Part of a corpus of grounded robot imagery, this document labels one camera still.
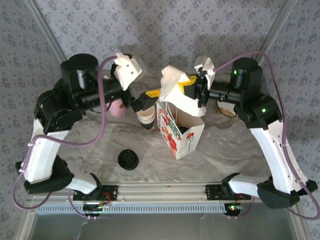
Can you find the single white paper napkin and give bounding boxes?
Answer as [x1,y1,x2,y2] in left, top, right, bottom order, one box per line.
[159,65,206,118]

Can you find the white flower print paper bag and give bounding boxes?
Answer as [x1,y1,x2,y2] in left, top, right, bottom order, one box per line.
[156,99,206,160]

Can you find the stacked paper cups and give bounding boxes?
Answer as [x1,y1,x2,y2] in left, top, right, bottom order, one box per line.
[136,106,156,130]

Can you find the pink metal canister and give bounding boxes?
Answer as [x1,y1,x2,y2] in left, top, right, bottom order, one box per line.
[109,99,127,118]

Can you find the black cup lid stack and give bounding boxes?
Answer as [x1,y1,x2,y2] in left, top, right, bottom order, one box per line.
[117,149,139,171]

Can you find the small circuit board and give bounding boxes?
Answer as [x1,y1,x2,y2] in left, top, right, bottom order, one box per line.
[224,202,245,216]
[83,202,112,217]

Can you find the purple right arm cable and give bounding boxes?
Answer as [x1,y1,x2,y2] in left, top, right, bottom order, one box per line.
[214,51,320,221]

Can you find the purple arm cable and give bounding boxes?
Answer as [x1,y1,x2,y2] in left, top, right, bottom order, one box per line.
[11,56,118,211]
[214,51,320,221]

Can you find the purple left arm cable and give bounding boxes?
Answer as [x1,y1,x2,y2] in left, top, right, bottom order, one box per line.
[11,56,118,211]

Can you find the aluminium frame post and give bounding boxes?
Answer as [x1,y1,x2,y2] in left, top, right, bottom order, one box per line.
[24,0,68,63]
[257,0,298,60]

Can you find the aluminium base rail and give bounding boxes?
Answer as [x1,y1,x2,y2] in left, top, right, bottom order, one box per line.
[27,181,261,203]

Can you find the grey slotted cable duct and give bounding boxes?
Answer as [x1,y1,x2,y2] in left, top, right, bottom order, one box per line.
[36,201,248,215]

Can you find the thin purple base cable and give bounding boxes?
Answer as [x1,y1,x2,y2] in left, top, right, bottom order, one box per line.
[66,189,98,221]

